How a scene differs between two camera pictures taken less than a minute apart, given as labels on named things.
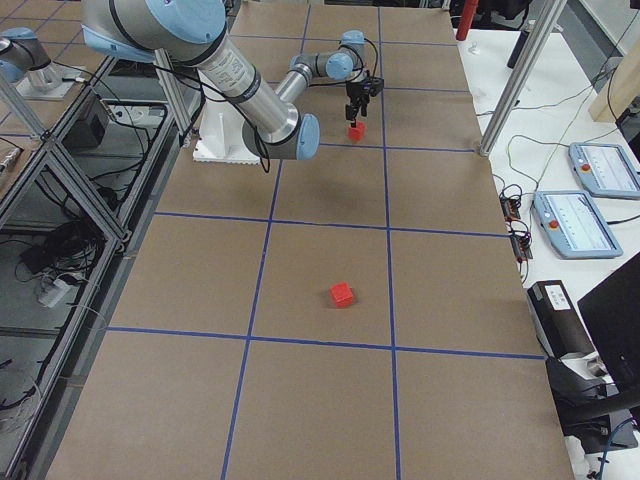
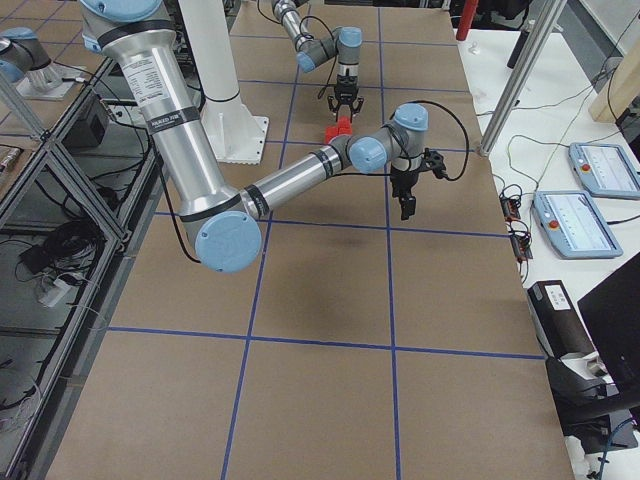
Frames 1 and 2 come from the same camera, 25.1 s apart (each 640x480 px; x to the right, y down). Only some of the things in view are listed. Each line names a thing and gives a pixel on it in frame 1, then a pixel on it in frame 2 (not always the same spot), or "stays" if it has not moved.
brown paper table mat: [357, 314] stays
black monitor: [612, 315] stays
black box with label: [557, 322] stays
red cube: [342, 294] -> [344, 125]
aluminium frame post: [520, 74] stays
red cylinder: [470, 9] stays
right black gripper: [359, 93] -> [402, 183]
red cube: [355, 133] -> [330, 133]
